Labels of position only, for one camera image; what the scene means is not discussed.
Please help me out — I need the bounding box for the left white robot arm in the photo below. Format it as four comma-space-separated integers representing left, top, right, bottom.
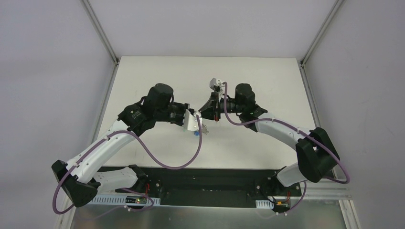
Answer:
51, 83, 191, 208

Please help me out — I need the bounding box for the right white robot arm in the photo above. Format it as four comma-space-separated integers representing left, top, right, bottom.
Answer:
199, 78, 340, 196

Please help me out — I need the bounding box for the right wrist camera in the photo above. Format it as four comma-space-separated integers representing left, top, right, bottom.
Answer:
209, 78, 224, 94

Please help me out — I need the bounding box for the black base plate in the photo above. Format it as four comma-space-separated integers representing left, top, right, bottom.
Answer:
130, 167, 302, 208

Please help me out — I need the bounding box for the right white cable duct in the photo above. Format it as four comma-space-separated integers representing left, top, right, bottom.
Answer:
255, 200, 274, 209

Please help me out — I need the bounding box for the white cable duct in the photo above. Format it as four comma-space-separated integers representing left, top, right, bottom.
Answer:
255, 200, 274, 209
88, 194, 160, 207

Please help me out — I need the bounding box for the left white cable duct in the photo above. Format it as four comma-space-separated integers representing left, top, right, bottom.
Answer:
88, 194, 160, 207

